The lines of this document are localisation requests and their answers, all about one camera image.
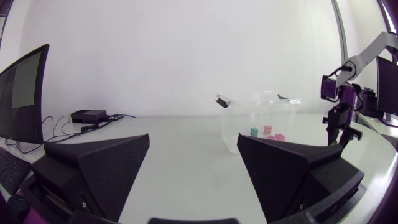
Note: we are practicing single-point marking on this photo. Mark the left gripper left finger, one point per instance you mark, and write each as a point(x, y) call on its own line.
point(102, 168)

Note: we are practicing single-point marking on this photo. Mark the black power brick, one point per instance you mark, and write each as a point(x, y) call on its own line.
point(88, 115)

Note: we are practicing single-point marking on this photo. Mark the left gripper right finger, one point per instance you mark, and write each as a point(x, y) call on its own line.
point(280, 174)

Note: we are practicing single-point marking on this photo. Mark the red toy brick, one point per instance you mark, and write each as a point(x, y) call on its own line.
point(267, 129)

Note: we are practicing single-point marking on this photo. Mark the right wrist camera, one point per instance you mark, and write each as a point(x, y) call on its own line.
point(328, 88)

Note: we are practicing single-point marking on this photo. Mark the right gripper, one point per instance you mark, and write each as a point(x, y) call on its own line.
point(340, 116)

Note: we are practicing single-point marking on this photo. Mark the dark screen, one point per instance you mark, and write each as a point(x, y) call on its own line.
point(387, 87)
point(21, 96)

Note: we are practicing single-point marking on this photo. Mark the black keyboard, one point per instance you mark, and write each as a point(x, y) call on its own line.
point(11, 169)

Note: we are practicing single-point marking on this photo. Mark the clear plastic container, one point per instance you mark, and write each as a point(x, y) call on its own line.
point(258, 118)

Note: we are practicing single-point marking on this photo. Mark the green toy brick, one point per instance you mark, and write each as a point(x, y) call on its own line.
point(254, 132)

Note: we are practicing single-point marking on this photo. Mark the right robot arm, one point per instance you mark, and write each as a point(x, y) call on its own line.
point(367, 54)

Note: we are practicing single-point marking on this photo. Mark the pink toy brick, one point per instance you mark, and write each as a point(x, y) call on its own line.
point(271, 137)
point(280, 137)

